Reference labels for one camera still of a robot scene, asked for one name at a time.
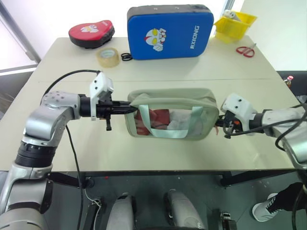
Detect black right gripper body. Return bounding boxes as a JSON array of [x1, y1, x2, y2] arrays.
[[222, 112, 241, 135]]

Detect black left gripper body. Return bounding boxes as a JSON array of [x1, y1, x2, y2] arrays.
[[95, 92, 121, 131]]

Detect green pouch with clear window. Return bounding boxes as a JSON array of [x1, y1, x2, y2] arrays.
[[124, 88, 220, 142]]

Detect red item inside pouch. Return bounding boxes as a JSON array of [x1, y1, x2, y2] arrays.
[[135, 108, 170, 135]]

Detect white item inside pouch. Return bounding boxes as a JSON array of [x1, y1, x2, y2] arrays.
[[167, 109, 194, 132]]

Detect clear packing tape roll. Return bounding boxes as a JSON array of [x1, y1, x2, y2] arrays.
[[95, 46, 121, 69]]

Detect bottle with red cap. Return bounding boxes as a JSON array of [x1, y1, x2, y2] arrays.
[[283, 75, 295, 88]]

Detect red black punching mitt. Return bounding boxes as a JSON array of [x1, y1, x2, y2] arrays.
[[68, 19, 116, 50]]

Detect blue cartoon kick pad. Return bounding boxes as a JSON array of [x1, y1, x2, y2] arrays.
[[126, 5, 215, 61]]

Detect white black sneaker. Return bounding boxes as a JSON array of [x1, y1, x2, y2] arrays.
[[251, 192, 280, 222]]

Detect yellow plastic bin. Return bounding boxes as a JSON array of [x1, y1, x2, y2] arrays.
[[213, 10, 258, 44]]

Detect black trouser leg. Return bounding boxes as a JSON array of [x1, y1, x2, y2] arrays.
[[275, 182, 305, 212]]

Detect grey rounded robot leg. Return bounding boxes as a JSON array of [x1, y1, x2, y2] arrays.
[[164, 189, 207, 230], [108, 192, 138, 230]]

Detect white roll in bin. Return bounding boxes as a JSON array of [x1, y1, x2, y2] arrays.
[[223, 9, 238, 20]]

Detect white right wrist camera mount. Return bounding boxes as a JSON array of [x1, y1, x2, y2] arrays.
[[220, 93, 258, 136]]

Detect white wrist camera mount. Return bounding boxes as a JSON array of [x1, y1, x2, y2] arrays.
[[220, 93, 258, 136], [89, 71, 115, 121]]

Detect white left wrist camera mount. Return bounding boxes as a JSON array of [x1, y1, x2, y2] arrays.
[[89, 71, 115, 121]]

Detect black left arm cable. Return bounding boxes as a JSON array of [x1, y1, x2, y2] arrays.
[[45, 69, 102, 230]]

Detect black table frame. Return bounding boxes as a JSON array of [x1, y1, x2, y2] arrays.
[[47, 169, 307, 189]]

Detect red handled scissors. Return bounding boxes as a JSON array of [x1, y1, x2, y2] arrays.
[[236, 43, 258, 58]]

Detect thin white wire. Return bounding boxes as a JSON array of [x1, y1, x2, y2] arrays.
[[84, 188, 102, 230]]

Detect grey metal frame post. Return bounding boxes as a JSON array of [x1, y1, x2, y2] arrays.
[[0, 0, 42, 63]]

